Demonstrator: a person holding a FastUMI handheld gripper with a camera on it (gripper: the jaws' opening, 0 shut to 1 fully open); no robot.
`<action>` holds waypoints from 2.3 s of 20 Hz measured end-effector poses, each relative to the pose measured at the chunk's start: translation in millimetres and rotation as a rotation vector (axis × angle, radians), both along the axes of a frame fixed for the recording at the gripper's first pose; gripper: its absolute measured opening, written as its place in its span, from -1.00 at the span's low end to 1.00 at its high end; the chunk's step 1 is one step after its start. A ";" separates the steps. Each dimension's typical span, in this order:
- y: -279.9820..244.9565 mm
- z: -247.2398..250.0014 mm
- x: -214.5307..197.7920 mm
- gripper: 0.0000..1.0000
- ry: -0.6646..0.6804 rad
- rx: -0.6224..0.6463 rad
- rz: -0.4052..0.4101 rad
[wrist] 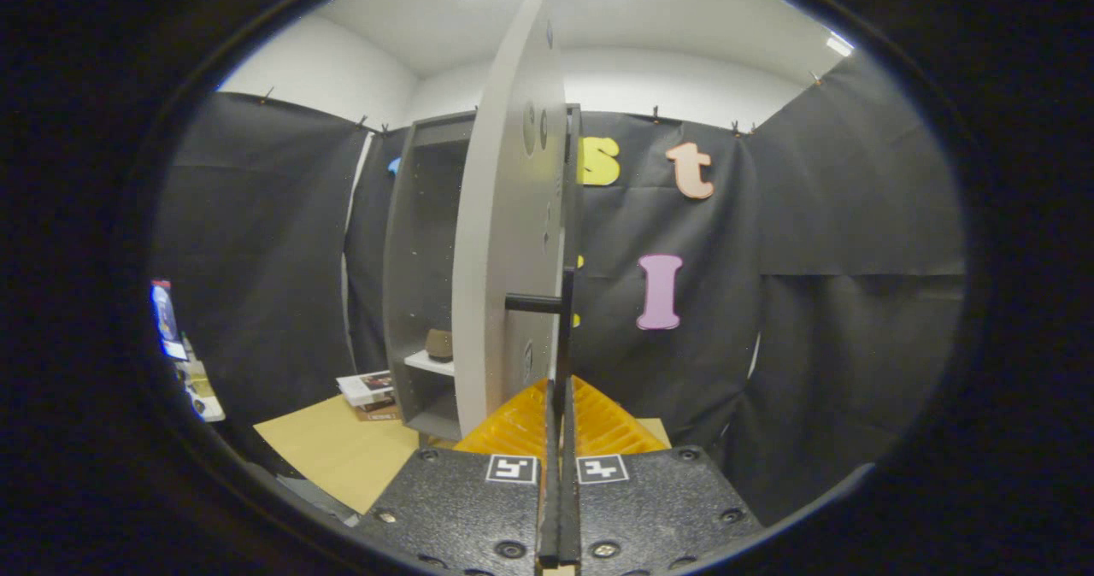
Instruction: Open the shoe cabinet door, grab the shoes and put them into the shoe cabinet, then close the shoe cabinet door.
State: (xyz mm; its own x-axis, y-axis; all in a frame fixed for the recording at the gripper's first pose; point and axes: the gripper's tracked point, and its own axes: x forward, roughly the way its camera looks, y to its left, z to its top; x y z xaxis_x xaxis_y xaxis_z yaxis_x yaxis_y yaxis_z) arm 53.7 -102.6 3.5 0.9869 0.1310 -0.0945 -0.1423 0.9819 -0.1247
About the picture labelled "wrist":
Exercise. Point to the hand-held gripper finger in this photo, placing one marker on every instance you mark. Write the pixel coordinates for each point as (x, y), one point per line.
(570, 508)
(549, 508)

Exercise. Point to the brown shoe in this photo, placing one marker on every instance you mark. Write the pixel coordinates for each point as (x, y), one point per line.
(439, 345)

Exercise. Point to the grey shoe cabinet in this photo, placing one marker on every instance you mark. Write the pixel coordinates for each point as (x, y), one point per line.
(397, 302)

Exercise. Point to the white shoe cabinet door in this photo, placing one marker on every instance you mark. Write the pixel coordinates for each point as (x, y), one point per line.
(496, 217)

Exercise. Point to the brown book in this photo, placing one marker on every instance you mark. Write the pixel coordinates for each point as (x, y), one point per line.
(380, 414)

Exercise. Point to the white book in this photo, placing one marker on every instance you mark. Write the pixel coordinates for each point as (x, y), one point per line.
(367, 386)

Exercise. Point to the black backdrop cloth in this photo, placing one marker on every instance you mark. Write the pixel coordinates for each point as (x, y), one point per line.
(855, 174)

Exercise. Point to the small ceiling light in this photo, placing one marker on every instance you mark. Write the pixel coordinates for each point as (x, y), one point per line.
(839, 45)

